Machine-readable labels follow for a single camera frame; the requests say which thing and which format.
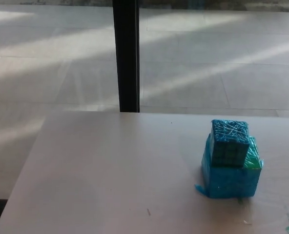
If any small blue taped cube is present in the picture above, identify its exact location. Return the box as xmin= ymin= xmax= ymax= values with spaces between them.
xmin=209 ymin=118 xmax=250 ymax=168

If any big blue taped cube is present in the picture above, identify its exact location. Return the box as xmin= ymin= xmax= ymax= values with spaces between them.
xmin=194 ymin=133 xmax=266 ymax=198

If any black window frame post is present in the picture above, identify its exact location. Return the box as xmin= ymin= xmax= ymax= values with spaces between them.
xmin=112 ymin=0 xmax=141 ymax=113

